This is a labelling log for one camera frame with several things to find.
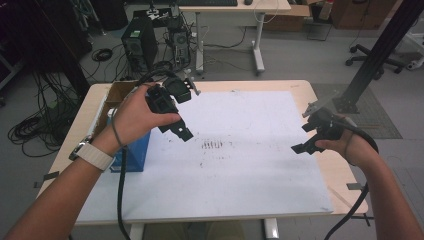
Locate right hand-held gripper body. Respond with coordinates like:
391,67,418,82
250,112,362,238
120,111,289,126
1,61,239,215
301,97,348,142

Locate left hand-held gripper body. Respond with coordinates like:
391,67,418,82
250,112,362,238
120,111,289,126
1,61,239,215
145,77,193,115

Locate cardboard box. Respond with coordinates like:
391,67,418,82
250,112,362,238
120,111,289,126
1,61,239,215
264,3,313,33
92,80,143,138

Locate person's left hand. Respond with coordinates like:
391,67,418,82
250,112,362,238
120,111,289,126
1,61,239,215
91,83,183,158

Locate person's right hand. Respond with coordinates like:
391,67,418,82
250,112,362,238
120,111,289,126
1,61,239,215
314,114,380,167

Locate light wooden table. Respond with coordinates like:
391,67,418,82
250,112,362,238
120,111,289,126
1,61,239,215
36,79,370,240

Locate grey computer tower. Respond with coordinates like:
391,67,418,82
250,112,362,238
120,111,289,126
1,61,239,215
166,16,192,70

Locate dark floor mat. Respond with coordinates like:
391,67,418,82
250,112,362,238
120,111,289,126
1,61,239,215
311,82,403,141

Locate blue box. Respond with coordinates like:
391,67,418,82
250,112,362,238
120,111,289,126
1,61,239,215
109,129,152,173

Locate grey wrist loop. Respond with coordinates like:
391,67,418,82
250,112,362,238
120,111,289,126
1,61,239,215
110,107,130,150

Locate black computer tower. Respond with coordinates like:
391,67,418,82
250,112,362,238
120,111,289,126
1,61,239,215
120,16,160,73

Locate white board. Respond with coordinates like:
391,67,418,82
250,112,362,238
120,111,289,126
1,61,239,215
75,90,335,225

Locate black office chair base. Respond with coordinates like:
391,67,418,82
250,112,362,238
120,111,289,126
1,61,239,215
344,43,406,75

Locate black keyboard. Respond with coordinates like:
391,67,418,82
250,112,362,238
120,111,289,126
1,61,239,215
176,0,239,8

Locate white-legged desk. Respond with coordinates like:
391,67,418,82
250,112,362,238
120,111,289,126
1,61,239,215
177,0,293,76

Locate white band wristwatch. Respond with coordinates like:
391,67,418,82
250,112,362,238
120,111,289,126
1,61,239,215
68,134,116,173

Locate person's olive trousers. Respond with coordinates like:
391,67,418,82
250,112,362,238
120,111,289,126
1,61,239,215
143,220,246,240

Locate flat cardboard box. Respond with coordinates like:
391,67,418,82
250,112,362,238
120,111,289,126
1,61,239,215
264,3,313,33

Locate brown wooden cabinet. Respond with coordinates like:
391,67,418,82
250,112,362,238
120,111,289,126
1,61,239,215
329,0,403,31

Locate dark curtain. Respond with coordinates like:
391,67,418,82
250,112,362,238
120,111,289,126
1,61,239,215
0,0,93,102

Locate coiled black cable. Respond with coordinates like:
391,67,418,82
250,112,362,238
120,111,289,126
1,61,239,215
91,47,115,63

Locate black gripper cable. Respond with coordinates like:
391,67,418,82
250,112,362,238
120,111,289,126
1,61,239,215
323,116,380,240
115,67,178,240

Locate black aluminium post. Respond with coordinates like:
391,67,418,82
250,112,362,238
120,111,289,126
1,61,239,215
332,0,424,115

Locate bundle of black floor cables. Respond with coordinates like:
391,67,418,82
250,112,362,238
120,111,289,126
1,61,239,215
7,71,85,158

